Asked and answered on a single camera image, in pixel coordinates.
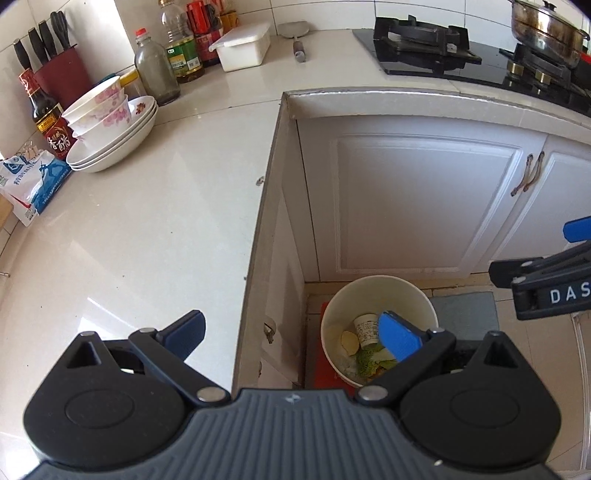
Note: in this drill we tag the red floor mat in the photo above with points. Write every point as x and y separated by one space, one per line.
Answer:
325 377

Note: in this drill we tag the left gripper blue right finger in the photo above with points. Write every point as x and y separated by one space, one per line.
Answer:
420 355

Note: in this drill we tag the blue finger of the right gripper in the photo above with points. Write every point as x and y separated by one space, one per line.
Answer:
578 230

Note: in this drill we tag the blue white salt bag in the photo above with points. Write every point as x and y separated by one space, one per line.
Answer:
30 179

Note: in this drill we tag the black gas stove top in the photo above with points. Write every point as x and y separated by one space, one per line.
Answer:
413 48

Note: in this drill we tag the cooking oil bottle green label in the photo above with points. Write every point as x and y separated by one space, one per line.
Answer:
181 48

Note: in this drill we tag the white round trash bin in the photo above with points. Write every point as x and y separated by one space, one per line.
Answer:
349 329

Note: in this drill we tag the white floral bowl stack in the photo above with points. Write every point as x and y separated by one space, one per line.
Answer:
100 115

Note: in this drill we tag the stainless steel pot with lid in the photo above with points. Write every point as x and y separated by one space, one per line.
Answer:
542 29

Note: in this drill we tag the white stacked plates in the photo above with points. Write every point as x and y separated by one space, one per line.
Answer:
93 156

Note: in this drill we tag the metal spatula grey handle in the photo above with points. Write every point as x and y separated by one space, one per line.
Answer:
295 31

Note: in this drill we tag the bronze cabinet handle pair right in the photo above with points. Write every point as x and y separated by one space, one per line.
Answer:
531 175

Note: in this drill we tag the dark red knife block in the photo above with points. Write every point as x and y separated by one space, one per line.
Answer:
62 74

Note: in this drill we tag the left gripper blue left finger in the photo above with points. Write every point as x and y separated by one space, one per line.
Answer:
163 353

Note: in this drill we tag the yellow lid jar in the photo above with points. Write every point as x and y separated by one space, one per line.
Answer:
131 84

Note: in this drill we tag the white plastic lidded box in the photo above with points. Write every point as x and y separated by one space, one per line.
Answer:
242 47

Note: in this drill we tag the dark soy sauce bottle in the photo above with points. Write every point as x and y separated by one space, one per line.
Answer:
47 116

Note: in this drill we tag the paper cup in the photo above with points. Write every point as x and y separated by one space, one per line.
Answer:
366 327

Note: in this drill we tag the red label sauce bottle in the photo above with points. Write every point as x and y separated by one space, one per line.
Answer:
204 19

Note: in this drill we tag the large green cabbage leaf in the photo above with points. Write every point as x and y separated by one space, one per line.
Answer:
372 360

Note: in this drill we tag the clear glass bottle red cap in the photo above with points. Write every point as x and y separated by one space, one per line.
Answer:
154 69

